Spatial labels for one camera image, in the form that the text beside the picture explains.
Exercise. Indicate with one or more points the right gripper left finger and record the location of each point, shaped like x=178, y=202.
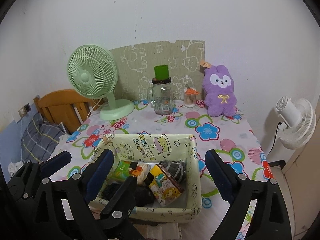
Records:
x=73, y=218

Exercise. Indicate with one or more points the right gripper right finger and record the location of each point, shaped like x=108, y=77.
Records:
x=270, y=219

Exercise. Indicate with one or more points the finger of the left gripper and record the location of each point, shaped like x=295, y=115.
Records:
x=27, y=203
x=54, y=164

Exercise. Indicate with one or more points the green cartoon tissue pack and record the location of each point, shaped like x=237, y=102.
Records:
x=127, y=169

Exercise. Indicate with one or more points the yellow cartoon tissue pack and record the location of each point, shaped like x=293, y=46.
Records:
x=163, y=186

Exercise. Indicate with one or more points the grey plaid pillow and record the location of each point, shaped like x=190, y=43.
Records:
x=40, y=139

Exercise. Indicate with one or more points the white crumpled cloth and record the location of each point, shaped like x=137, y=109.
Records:
x=14, y=167

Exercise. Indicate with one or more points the wooden chair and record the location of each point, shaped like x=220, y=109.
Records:
x=67, y=107

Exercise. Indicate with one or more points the floral tablecloth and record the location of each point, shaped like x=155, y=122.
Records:
x=231, y=137

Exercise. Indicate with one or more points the cartoon print fabric storage box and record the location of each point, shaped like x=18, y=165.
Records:
x=149, y=150

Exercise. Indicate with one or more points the grey black knit item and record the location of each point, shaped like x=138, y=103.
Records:
x=176, y=168

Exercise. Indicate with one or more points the white standing fan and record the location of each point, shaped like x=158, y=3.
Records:
x=298, y=122

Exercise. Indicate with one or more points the green desk fan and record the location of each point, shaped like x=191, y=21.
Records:
x=93, y=73

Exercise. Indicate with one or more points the purple plush bunny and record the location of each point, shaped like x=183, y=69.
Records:
x=218, y=86

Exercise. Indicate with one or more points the glass mason jar mug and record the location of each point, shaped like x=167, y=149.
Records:
x=160, y=95

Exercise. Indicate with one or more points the green cartoon cardboard panel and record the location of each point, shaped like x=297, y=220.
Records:
x=135, y=64

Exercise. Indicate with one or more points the toothpick jar orange lid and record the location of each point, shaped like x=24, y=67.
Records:
x=190, y=96

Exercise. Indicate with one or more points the green plastic cup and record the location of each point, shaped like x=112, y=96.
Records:
x=161, y=72

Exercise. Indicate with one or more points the wall power socket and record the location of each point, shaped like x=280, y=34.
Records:
x=24, y=110

